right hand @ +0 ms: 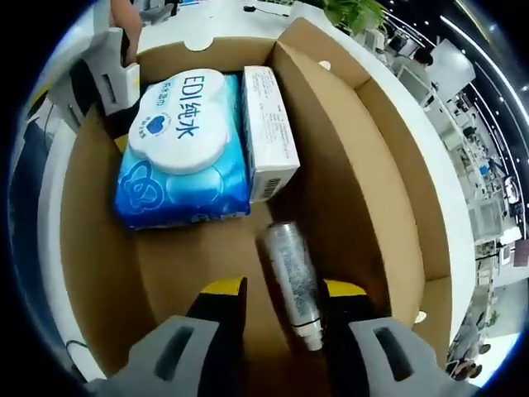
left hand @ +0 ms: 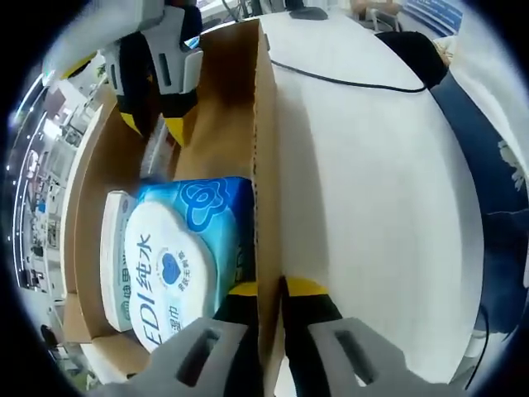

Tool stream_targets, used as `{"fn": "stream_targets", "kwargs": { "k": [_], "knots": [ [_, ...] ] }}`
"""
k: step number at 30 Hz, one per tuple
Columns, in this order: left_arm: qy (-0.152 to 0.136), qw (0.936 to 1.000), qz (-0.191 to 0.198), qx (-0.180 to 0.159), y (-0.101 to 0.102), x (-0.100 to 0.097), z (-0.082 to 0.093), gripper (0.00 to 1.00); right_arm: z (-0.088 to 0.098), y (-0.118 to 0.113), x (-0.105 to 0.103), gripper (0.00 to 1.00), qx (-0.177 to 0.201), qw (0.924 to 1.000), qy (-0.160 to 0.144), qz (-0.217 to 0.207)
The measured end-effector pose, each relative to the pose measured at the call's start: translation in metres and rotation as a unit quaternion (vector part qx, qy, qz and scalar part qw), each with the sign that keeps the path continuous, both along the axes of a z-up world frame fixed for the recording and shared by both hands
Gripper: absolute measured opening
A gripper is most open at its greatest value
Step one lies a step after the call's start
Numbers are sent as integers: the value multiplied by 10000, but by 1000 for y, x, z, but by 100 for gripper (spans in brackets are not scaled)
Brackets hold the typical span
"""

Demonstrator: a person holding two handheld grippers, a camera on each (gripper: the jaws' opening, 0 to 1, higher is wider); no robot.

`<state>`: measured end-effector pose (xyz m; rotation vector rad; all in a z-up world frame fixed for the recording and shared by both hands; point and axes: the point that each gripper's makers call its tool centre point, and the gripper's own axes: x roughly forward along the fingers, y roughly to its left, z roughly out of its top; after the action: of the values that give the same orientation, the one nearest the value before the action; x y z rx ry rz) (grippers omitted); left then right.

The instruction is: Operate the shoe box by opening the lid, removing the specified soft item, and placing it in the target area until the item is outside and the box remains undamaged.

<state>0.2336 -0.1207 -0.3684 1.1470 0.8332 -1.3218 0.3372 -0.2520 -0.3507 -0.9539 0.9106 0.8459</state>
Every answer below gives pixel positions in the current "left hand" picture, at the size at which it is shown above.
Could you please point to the white green carton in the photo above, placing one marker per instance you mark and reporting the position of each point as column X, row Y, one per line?
column 113, row 248

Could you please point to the black monitor stand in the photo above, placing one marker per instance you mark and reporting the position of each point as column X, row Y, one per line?
column 308, row 14

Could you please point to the black cloth bundle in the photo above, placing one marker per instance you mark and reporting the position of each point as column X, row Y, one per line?
column 413, row 58

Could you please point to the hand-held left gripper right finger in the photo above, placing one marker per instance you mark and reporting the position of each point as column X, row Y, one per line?
column 306, row 322

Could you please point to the brown cardboard shoe box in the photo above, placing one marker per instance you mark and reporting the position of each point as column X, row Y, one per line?
column 223, row 124

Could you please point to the blue white banner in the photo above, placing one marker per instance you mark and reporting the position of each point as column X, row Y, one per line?
column 434, row 14

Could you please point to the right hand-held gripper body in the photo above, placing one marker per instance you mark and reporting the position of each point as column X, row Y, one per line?
column 153, row 16

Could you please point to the blue wet wipes pack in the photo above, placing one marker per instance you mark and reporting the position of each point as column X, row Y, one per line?
column 165, row 256

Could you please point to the person's white shirt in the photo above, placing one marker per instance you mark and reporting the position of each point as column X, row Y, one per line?
column 496, row 103

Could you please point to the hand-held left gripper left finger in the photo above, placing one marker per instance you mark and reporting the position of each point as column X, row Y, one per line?
column 241, row 331

